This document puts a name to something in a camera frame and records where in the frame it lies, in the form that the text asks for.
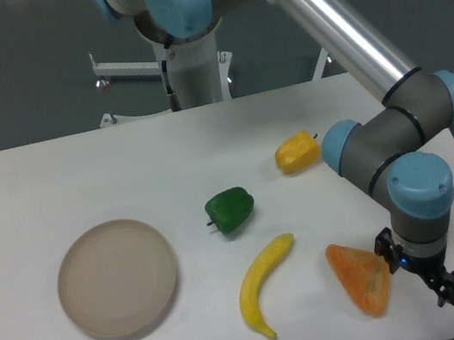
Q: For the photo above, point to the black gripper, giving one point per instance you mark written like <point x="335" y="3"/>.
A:
<point x="425" y="260"/>

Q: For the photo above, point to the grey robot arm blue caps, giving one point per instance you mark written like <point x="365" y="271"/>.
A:
<point x="383" y="157"/>

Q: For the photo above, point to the yellow bell pepper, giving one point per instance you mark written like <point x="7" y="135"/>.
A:
<point x="297" y="152"/>

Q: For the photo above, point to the green bell pepper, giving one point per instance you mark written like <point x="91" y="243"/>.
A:
<point x="229" y="209"/>

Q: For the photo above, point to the orange fruit wedge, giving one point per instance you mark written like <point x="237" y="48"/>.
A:
<point x="364" y="275"/>

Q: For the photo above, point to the yellow banana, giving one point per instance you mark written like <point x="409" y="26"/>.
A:
<point x="263" y="265"/>

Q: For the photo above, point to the beige round plate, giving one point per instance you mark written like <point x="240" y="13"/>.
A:
<point x="117" y="280"/>

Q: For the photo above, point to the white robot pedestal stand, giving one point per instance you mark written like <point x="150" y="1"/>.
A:
<point x="193" y="74"/>

